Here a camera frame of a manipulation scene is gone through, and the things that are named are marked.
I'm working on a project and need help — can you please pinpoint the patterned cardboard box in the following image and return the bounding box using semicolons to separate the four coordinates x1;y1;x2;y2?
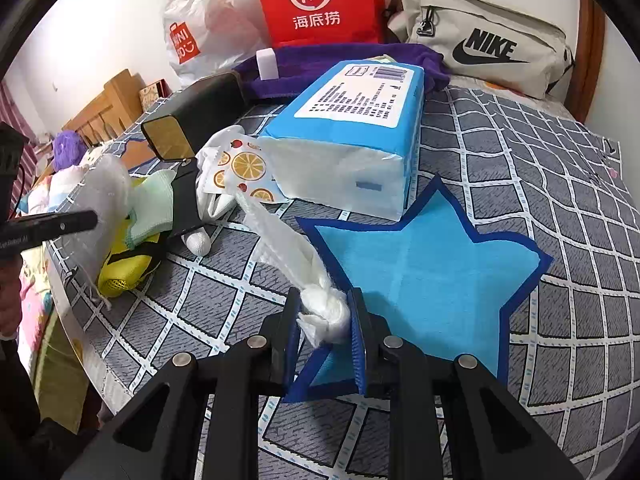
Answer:
137;80;168;111

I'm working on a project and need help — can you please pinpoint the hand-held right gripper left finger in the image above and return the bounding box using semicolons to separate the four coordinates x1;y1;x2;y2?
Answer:
60;285;303;480

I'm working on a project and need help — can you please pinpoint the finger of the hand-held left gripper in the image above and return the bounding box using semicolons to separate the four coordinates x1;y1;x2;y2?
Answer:
9;210;99;247

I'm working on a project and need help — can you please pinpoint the blue tissue pack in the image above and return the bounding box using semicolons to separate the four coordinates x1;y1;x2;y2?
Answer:
255;57;426;222

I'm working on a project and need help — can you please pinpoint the yellow mesh pouch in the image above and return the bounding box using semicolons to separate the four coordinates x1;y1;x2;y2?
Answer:
97;220;163;298

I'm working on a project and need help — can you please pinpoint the brown wooden bed headboard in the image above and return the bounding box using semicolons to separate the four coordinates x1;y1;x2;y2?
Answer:
570;0;606;123

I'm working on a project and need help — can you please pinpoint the dark green tin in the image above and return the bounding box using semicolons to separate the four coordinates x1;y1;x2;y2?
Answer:
141;72;248;163

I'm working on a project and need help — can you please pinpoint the orange print wipes packet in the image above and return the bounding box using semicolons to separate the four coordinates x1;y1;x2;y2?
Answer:
197;132;291;205

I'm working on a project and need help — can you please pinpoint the white pleated cloth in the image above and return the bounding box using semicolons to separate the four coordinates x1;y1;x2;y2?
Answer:
235;192;351;348

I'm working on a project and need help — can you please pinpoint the white sponge block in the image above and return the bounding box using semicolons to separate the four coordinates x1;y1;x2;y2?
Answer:
256;47;279;81

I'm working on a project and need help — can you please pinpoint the purple fabric tray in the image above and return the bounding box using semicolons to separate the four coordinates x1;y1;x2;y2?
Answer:
232;42;451;103

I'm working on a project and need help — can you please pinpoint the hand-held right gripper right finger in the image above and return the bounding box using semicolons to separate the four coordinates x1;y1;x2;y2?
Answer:
347;287;583;480

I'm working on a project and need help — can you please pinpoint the striped pink curtain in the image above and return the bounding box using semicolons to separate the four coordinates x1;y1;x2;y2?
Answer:
0;80;38;161

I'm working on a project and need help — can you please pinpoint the grey waist bag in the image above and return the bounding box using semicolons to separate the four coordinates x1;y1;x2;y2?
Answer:
385;0;576;100

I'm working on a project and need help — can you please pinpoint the person's left hand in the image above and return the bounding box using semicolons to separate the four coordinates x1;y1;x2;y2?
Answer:
0;262;24;338

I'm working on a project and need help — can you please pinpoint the white plastic shopping bag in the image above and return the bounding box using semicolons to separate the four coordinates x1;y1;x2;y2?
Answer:
155;0;266;86

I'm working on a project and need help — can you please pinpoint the white sock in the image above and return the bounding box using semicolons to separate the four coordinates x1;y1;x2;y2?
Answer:
182;130;241;256

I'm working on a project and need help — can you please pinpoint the white gauze cloth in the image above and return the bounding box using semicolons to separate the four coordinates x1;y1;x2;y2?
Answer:
65;155;133;306

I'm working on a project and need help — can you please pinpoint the light wooden furniture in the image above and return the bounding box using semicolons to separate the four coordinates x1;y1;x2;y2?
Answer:
62;69;146;148

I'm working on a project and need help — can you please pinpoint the purple plush toy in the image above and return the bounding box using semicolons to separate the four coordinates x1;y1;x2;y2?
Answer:
54;130;87;171

